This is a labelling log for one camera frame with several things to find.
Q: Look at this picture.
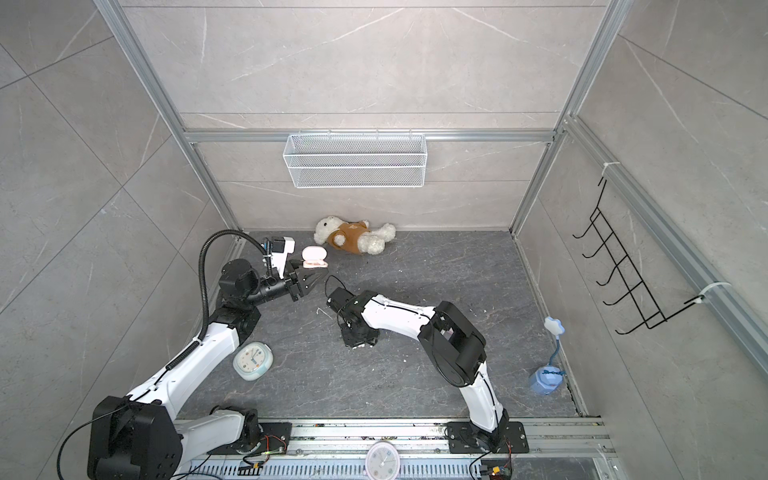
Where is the pink earbud case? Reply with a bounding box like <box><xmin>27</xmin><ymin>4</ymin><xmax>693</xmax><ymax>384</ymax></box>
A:
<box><xmin>301</xmin><ymin>245</ymin><xmax>328</xmax><ymax>269</ymax></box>

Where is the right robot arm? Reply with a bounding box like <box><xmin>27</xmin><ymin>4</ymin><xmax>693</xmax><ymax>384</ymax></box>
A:
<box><xmin>327</xmin><ymin>287</ymin><xmax>508</xmax><ymax>449</ymax></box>

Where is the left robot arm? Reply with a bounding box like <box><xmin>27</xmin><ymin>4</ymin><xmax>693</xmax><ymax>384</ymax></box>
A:
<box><xmin>85</xmin><ymin>231</ymin><xmax>327</xmax><ymax>479</ymax></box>

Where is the mint alarm clock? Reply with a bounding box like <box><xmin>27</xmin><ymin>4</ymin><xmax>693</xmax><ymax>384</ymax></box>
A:
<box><xmin>233</xmin><ymin>342</ymin><xmax>274</xmax><ymax>381</ymax></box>

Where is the white teddy bear brown hoodie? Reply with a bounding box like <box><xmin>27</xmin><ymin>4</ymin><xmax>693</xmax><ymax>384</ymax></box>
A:
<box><xmin>313</xmin><ymin>216</ymin><xmax>396</xmax><ymax>255</ymax></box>

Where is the white round clock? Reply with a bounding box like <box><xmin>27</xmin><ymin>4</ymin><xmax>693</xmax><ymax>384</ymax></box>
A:
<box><xmin>364</xmin><ymin>441</ymin><xmax>401</xmax><ymax>480</ymax></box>

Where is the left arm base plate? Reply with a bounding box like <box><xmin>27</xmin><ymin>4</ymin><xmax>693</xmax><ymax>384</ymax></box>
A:
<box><xmin>237</xmin><ymin>422</ymin><xmax>293</xmax><ymax>456</ymax></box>

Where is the white wire mesh basket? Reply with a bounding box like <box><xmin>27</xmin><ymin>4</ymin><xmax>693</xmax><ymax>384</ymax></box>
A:
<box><xmin>283</xmin><ymin>133</ymin><xmax>428</xmax><ymax>189</ymax></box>

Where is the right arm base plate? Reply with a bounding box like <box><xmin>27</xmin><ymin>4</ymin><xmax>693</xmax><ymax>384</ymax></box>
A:
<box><xmin>445</xmin><ymin>422</ymin><xmax>530</xmax><ymax>454</ymax></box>

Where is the black wire hook rack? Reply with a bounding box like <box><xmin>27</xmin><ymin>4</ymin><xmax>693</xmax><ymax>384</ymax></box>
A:
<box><xmin>571</xmin><ymin>177</ymin><xmax>706</xmax><ymax>336</ymax></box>

